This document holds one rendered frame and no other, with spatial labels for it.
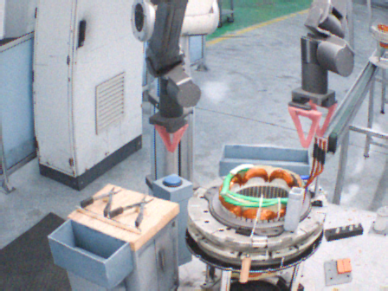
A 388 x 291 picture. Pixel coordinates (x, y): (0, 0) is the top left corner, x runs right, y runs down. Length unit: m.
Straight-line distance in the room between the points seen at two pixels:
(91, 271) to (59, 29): 2.36
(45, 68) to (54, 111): 0.30
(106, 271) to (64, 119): 2.41
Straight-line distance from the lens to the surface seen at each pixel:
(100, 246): 1.23
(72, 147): 3.48
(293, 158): 1.60
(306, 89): 1.01
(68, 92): 3.36
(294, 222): 1.14
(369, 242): 1.70
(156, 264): 1.31
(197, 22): 1.50
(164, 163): 1.63
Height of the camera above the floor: 1.71
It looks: 24 degrees down
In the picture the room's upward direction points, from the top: straight up
